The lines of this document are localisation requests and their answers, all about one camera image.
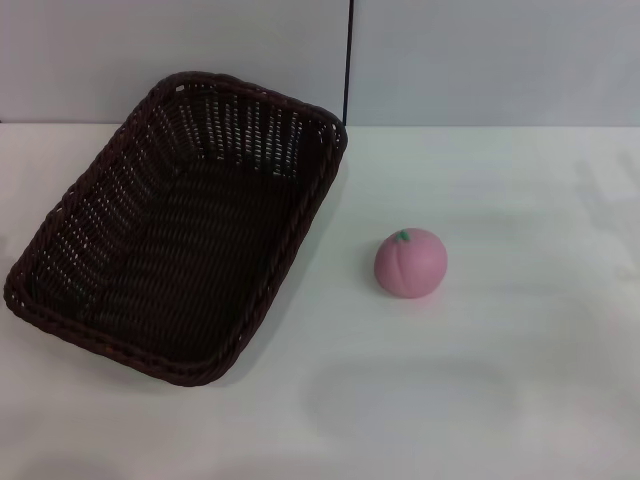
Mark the dark brown woven basket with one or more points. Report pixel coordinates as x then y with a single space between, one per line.
200 260

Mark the pink toy peach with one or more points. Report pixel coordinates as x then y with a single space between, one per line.
412 267

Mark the black vertical wall strip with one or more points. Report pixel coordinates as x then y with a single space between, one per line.
348 60

